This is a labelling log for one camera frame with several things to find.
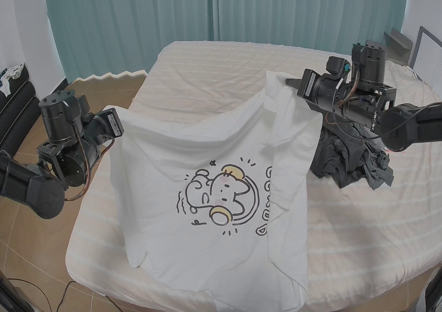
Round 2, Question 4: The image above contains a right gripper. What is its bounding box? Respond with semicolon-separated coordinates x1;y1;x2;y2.
299;68;343;111

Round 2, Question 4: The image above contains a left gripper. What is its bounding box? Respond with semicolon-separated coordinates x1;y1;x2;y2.
83;106;125;163

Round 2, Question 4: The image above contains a white printed T-shirt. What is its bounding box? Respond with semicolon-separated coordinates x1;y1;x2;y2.
104;70;322;312

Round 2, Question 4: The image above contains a pile of clothes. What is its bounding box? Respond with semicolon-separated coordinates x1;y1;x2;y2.
309;110;394;189

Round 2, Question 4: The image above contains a bed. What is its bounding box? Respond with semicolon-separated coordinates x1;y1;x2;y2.
66;25;442;312

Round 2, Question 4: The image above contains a black chest of drawers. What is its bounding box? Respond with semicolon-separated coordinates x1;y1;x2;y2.
0;63;40;147

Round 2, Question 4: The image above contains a grey bedside table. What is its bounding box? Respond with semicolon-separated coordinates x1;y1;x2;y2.
384;27;413;62

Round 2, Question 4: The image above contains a small heap of cloths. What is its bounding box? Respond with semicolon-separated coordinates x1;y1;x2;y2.
0;63;25;97

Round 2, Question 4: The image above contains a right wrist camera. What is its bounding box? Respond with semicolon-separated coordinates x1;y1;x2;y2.
326;56;351;80

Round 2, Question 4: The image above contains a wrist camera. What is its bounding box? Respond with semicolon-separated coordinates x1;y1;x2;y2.
326;56;351;80
78;95;92;119

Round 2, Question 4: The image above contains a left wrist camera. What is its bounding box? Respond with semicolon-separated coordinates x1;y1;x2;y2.
78;95;92;119

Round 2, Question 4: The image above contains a black cable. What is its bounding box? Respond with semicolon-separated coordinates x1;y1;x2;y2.
104;296;130;312
60;281;75;312
7;278;47;312

